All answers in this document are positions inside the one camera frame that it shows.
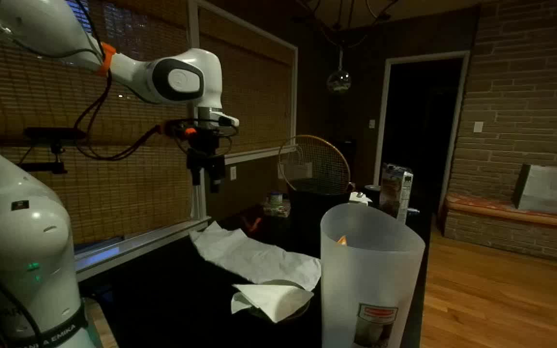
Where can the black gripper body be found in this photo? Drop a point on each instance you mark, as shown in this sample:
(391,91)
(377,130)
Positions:
(205,153)

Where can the small white cloth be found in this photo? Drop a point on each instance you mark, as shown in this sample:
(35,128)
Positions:
(271,300)

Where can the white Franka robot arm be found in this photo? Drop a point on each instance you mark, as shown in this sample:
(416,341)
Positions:
(27,238)

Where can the large white cloth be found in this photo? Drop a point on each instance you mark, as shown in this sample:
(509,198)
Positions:
(252,258)

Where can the orange pen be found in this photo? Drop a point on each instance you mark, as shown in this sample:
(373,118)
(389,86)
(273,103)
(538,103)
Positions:
(252,225)

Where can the woven bamboo window blind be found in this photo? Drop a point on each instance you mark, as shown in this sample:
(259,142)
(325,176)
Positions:
(252,97)
(130,186)

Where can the hanging glass globe lamp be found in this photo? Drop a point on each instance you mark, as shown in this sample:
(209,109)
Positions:
(339,80)

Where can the printed cardboard box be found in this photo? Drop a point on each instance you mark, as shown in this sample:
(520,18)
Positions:
(397,188)

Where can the wooden hearth bench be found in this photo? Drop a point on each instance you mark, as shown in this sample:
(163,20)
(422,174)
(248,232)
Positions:
(511,213)

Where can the white leaning board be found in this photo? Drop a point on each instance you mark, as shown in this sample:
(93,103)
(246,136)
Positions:
(551,186)

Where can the white wall outlet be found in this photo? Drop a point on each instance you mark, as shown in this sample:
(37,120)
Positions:
(232,173)

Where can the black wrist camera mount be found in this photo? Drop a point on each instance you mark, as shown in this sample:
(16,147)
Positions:
(184,128)

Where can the white window frame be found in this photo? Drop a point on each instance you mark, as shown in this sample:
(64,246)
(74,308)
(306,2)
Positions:
(194,26)

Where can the black camera on stand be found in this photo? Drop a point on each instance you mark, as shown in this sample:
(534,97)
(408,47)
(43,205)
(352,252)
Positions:
(52,134)

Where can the white door frame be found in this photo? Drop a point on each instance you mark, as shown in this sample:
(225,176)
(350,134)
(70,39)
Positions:
(379,128)

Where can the white light switch plate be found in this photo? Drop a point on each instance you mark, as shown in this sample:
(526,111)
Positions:
(478,126)

